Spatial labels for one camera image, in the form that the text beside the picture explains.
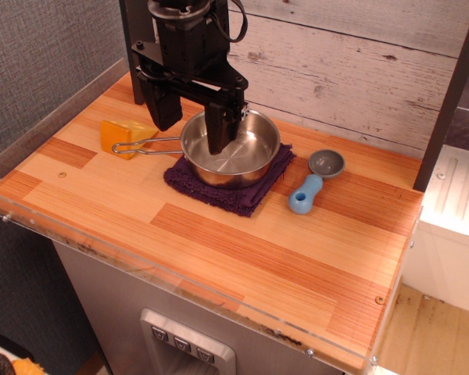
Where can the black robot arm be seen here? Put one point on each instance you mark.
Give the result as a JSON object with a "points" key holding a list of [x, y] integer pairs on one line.
{"points": [[190, 61]]}

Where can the purple folded cloth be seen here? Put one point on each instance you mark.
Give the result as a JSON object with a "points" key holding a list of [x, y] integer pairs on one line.
{"points": [[242, 202]]}

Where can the dark grey post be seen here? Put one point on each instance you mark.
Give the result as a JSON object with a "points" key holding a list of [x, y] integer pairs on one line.
{"points": [[441, 128], [138, 26]]}

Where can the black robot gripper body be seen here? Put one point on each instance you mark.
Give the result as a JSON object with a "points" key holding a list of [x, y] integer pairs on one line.
{"points": [[190, 53]]}

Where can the yellow cheese wedge toy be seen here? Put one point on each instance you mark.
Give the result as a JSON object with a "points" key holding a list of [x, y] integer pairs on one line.
{"points": [[124, 131]]}

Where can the clear acrylic edge guard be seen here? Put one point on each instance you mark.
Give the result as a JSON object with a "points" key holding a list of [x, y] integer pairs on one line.
{"points": [[311, 345]]}

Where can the silver dispenser button panel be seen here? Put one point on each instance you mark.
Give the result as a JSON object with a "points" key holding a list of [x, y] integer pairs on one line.
{"points": [[174, 348]]}

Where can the silver toy fridge cabinet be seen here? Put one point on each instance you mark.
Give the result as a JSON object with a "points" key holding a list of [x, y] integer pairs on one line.
{"points": [[113, 299]]}

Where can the dark grey left post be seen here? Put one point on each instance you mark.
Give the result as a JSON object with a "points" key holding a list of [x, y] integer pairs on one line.
{"points": [[138, 26]]}

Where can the blue grey toy scoop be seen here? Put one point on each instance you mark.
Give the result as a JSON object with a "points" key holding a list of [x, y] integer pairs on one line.
{"points": [[324, 165]]}

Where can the steel pot with wire handle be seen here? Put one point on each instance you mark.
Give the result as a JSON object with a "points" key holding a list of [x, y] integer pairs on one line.
{"points": [[241, 164]]}

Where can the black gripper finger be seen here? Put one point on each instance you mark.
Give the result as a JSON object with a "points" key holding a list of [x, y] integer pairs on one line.
{"points": [[222, 123], [164, 105]]}

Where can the orange plush toy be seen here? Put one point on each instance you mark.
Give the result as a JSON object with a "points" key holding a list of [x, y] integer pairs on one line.
{"points": [[27, 367]]}

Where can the dark grey right post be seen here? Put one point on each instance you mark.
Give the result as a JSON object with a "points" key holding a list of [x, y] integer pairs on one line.
{"points": [[441, 128]]}

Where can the white toy sink unit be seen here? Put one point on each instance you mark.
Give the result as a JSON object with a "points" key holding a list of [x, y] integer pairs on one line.
{"points": [[437, 262]]}

